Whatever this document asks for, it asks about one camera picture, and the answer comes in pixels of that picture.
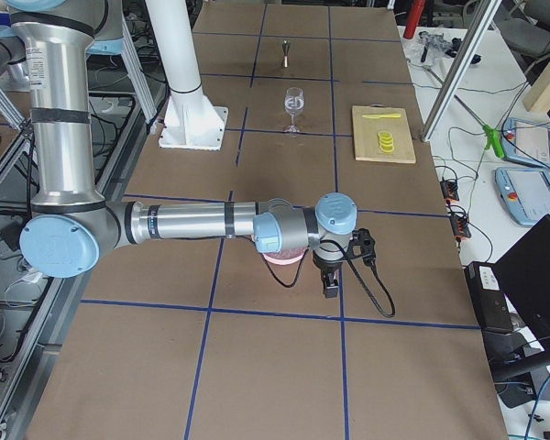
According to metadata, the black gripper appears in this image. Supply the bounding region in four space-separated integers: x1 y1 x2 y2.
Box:
313 254 344 299

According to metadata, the teach pendant near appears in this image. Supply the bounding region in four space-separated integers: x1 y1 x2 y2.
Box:
495 167 550 226

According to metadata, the teach pendant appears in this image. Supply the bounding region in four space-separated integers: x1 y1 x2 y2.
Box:
495 167 550 226
501 117 550 170

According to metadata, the teach pendant far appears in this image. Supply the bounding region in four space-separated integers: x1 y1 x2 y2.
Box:
501 117 550 170

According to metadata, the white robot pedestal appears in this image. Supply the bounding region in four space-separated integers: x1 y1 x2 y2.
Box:
146 0 228 151

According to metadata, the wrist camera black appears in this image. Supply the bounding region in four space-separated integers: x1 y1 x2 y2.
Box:
348 228 376 269

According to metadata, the black box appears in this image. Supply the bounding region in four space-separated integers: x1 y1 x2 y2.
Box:
464 261 513 335

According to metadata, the aluminium frame post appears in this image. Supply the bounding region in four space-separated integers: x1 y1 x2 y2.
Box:
421 0 501 142

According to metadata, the yellow plastic knife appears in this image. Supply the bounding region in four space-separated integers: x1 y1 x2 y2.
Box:
361 113 402 120

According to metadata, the steel double jigger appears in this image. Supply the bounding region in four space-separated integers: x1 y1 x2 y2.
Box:
281 39 291 69

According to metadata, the green handled reacher grabber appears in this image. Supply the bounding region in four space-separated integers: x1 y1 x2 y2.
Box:
422 63 505 159

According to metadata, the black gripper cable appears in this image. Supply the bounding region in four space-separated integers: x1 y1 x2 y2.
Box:
265 247 396 320

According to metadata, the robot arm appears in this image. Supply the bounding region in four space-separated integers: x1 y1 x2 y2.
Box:
8 1 357 298

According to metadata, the black laptop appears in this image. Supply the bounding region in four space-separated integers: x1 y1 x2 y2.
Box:
490 214 550 343

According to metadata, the pink bowl of ice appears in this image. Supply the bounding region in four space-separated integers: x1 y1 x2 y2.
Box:
263 247 306 266

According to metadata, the wooden cutting board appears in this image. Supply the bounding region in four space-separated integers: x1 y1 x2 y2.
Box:
352 105 416 164

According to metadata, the clear wine glass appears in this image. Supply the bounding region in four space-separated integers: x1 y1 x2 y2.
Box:
284 87 304 134

